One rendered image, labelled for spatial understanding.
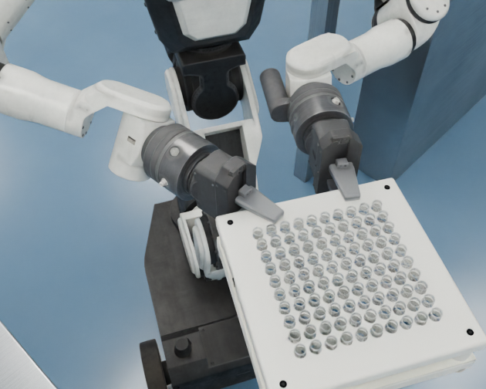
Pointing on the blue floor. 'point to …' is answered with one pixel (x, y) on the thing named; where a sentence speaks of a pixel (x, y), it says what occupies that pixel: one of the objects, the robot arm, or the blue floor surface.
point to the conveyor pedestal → (429, 88)
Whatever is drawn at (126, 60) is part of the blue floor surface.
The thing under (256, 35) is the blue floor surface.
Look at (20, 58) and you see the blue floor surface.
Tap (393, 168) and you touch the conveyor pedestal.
